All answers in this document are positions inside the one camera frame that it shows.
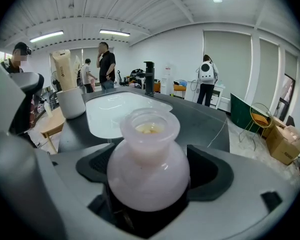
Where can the white desk with drawers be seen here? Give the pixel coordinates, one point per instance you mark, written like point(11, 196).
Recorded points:
point(216, 96)

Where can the black white striped blanket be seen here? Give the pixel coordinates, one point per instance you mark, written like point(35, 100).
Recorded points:
point(135, 84)

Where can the dark green bathtub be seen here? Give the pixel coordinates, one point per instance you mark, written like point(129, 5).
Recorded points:
point(240, 111)

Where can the grey roller blind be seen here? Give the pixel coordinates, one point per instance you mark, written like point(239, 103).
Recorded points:
point(268, 71)
point(290, 64)
point(230, 64)

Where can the black standing fan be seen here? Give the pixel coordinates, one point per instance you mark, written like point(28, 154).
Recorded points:
point(55, 80)

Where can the orange seat cushion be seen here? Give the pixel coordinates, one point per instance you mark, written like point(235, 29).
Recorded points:
point(262, 120)

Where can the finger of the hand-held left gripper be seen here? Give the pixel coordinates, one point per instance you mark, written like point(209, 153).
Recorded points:
point(27, 82)

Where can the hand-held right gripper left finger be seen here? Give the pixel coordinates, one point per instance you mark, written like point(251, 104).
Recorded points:
point(72, 184)

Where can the orange sofa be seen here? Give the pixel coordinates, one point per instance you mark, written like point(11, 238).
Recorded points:
point(157, 87)

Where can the white sink basin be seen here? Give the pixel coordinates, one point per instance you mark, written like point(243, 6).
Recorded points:
point(110, 119)

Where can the black faucet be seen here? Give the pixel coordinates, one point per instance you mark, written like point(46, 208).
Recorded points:
point(150, 81)

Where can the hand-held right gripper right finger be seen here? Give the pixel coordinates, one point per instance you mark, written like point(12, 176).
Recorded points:
point(237, 184)

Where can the beige cup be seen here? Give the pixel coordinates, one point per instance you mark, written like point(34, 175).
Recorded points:
point(71, 104)

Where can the tall beige tube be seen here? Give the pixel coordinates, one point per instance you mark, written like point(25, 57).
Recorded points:
point(65, 71)

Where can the round wooden table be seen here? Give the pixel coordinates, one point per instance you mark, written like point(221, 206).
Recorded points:
point(53, 125)

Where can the blue cushion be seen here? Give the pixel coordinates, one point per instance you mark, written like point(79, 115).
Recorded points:
point(182, 83)

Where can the pale pink round bottle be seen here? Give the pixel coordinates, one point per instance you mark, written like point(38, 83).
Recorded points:
point(147, 179)

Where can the large cardboard box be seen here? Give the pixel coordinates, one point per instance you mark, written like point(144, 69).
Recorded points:
point(282, 146)

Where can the small black panel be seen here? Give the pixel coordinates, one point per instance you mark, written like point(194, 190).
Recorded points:
point(290, 121)

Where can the white water dispenser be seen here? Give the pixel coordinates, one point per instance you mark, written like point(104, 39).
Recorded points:
point(168, 81)

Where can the black framed mirror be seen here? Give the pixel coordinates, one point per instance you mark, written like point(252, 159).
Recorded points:
point(286, 96)

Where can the orange seat chair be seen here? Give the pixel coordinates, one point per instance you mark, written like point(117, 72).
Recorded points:
point(178, 87)

